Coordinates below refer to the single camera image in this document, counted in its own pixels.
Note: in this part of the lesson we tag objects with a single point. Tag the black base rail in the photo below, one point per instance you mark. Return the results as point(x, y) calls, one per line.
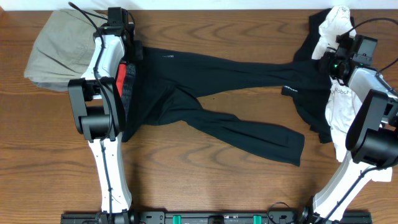
point(279, 215)

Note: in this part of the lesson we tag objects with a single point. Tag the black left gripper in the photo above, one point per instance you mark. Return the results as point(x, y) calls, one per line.
point(138, 56)

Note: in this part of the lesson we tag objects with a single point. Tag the black leggings red waistband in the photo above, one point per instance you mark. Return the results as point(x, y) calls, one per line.
point(165, 86)

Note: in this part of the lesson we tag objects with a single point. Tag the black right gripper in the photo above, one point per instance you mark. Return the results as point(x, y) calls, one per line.
point(325, 60)

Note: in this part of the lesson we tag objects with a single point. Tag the folded khaki pants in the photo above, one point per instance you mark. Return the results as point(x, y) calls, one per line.
point(62, 51)

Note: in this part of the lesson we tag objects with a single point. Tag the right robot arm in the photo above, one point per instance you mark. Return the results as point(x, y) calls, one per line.
point(371, 149)

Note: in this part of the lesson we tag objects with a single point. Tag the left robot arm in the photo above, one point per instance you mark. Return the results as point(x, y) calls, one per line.
point(99, 115)

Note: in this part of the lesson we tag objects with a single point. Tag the black white t-shirt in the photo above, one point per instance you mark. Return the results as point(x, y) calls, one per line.
point(331, 112)

